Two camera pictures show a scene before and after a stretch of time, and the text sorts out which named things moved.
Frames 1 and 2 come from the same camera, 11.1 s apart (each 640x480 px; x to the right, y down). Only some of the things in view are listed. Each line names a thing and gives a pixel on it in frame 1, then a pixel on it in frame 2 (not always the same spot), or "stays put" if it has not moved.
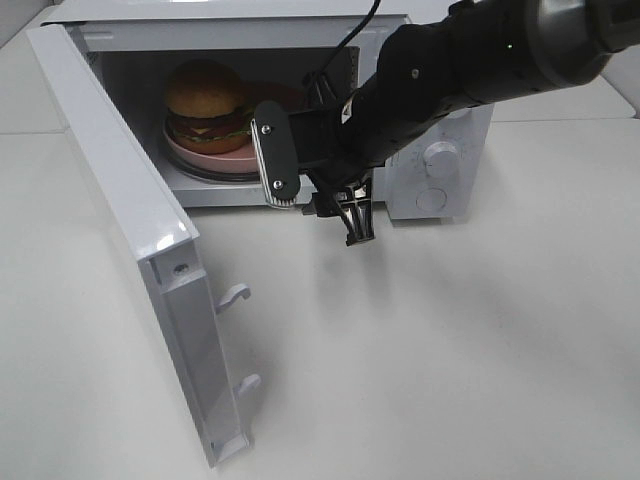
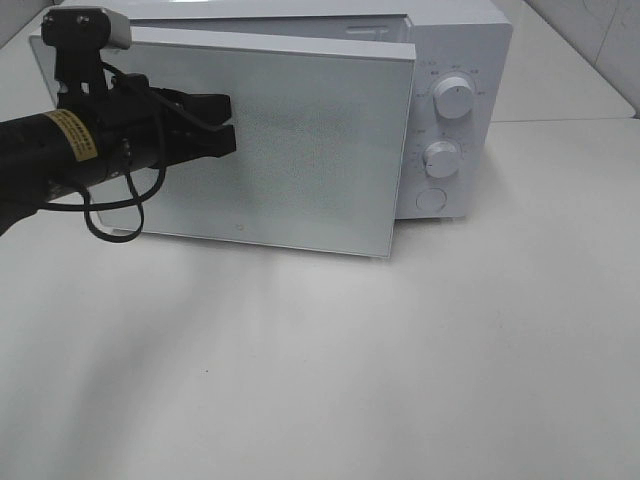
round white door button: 431,199 stays put
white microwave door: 186,311 → 323,141
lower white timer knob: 440,159 stays put
